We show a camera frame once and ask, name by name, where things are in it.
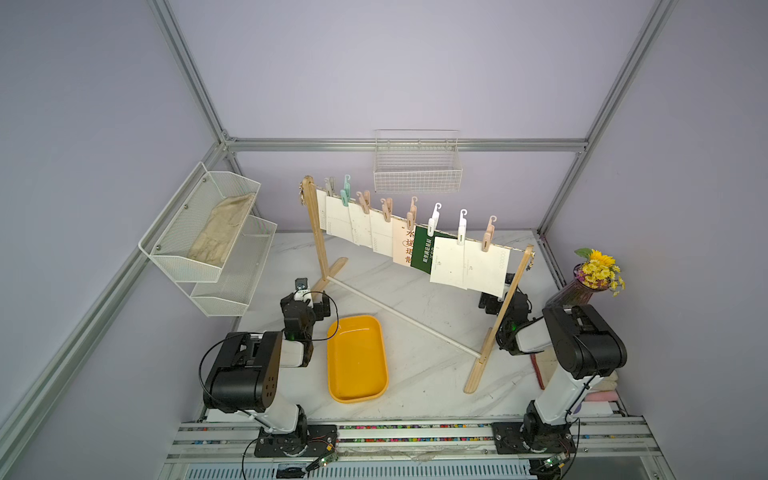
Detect white mesh two-tier shelf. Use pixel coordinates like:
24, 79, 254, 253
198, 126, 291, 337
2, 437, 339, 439
138, 164, 277, 317

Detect vase with yellow flowers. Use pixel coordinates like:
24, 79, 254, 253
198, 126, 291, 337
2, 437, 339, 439
545, 248, 626, 308

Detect beige cloth in shelf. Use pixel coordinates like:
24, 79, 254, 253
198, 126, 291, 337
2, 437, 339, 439
187, 193, 256, 267

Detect wooden drying rack frame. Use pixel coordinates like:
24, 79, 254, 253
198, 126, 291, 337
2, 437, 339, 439
299, 175, 536, 395

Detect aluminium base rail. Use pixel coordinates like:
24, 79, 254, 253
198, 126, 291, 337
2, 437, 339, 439
159, 415, 675, 479

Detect pink chinese text postcard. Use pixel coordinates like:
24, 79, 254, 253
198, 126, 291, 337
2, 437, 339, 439
392, 218, 414, 267

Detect yellow plastic tray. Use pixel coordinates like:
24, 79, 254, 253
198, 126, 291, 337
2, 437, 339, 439
327, 315, 389, 404

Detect folded towels stack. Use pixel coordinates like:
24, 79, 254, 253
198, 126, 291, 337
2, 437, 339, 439
532, 348, 618, 425

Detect white wire wall basket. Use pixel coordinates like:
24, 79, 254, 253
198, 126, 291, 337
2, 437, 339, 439
373, 129, 463, 193

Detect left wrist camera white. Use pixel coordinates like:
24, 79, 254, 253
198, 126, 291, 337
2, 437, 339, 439
293, 277, 312, 303

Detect white clothespin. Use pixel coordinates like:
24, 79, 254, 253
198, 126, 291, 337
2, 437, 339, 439
457, 209, 468, 245
427, 202, 442, 237

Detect green clothespin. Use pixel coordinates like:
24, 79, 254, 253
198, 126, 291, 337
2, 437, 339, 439
340, 174, 351, 207

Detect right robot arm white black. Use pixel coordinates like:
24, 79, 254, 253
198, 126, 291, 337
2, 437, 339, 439
478, 272, 627, 452

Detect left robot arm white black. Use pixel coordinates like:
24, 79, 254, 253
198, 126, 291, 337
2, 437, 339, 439
199, 290, 338, 434

